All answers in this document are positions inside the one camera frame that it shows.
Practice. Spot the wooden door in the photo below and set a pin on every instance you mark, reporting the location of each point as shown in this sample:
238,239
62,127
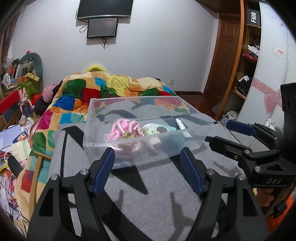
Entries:
222,62

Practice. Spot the hand holding right gripper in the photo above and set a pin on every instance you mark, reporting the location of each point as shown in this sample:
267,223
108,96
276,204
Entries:
264,197

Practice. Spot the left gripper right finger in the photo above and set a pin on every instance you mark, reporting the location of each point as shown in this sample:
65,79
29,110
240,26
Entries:
229,210

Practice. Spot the white wardrobe sliding door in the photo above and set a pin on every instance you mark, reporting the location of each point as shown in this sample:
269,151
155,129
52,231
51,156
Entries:
275,66

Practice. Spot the small wall monitor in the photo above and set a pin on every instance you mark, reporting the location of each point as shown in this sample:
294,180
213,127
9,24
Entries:
102,28

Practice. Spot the large wall television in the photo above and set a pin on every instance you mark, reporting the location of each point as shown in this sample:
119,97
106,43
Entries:
104,8

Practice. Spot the pink knit hat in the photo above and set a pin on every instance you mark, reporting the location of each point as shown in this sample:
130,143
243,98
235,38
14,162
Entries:
48,92

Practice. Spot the teal round container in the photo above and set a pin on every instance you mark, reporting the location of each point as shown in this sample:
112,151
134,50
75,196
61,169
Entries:
170,137

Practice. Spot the clear plastic storage box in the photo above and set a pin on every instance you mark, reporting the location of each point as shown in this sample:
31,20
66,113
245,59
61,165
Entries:
105,127

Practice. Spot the striped red curtain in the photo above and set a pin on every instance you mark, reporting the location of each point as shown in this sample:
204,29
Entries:
6,41

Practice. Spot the white ointment tube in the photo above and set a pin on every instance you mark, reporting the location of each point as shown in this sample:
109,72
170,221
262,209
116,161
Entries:
182,127

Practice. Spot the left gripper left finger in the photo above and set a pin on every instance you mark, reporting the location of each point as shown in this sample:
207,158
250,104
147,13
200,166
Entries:
51,219

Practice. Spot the red box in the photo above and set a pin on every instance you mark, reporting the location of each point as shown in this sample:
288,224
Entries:
9,101

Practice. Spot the yellow plush pillow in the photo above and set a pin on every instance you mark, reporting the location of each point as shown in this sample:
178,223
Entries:
95,68

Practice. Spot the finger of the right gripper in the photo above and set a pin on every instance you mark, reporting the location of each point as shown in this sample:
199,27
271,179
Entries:
231,150
236,126

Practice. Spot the blue white booklet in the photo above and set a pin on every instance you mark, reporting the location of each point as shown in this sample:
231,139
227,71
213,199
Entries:
12,135

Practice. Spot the wooden shelf unit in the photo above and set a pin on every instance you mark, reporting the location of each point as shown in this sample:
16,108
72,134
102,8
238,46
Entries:
249,53

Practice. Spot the colourful patchwork quilt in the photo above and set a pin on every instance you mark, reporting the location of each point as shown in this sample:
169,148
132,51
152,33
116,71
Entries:
70,105

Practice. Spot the small brown card packet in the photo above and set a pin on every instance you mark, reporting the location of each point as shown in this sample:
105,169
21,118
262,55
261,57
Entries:
127,135

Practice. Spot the pink bunny toy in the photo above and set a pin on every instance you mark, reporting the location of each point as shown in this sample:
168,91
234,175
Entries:
26,106

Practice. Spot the wooden chair back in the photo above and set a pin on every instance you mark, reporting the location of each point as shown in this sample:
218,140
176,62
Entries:
37,158

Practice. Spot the grey green neck pillow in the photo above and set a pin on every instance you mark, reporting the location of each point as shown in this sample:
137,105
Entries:
36,59

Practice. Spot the white green-label bottle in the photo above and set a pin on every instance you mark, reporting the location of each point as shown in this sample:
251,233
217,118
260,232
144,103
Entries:
149,131

